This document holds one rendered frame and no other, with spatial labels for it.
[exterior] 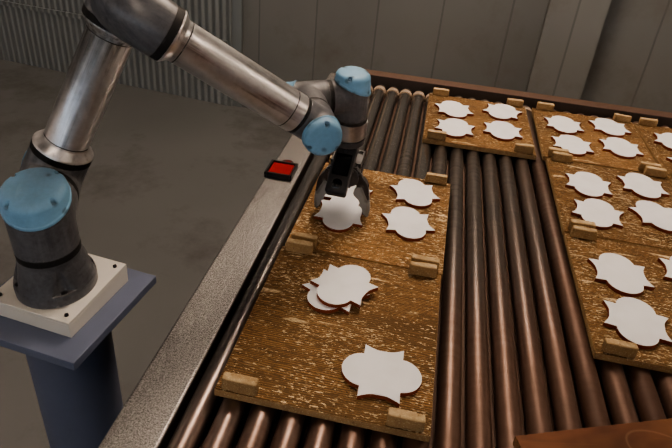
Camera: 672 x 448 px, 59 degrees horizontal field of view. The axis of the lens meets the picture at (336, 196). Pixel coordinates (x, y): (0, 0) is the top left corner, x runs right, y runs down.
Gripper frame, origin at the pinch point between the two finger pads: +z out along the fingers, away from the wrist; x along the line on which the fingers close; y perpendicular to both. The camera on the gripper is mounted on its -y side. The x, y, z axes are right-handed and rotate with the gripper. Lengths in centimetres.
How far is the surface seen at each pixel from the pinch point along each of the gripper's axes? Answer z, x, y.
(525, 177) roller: 7, -46, 41
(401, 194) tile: 1.7, -13.0, 14.2
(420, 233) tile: 0.2, -19.4, -2.0
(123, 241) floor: 103, 116, 78
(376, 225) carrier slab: 1.3, -8.9, -0.7
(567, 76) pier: 50, -87, 226
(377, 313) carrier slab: -1.6, -13.9, -30.7
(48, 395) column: 23, 50, -49
